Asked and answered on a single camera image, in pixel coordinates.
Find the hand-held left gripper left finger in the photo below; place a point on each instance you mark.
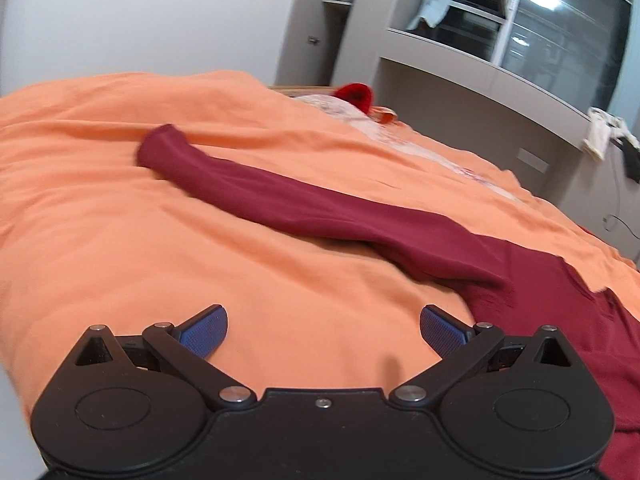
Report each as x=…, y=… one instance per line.
x=202, y=332

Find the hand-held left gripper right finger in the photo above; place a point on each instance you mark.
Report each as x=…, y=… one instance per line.
x=442, y=332

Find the maroon long-sleeve shirt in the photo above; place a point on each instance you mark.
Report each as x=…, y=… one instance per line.
x=300, y=205

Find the orange blanket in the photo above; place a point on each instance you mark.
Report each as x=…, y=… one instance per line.
x=100, y=210

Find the grey desk with drawers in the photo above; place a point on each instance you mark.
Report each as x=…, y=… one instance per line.
x=475, y=110

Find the small orange patterned cloth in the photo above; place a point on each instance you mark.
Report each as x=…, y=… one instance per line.
x=384, y=114

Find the red plush toy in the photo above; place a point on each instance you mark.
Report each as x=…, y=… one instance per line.
x=355, y=94

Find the white cloth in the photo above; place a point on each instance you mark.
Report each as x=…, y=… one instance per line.
x=600, y=132

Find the black cloth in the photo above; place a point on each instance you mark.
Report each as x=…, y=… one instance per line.
x=631, y=155

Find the window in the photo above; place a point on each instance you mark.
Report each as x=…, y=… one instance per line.
x=560, y=45

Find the grey wardrobe cabinet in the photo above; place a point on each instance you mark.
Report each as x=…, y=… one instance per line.
x=370, y=0

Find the white wall socket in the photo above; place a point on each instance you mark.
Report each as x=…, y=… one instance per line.
x=532, y=160

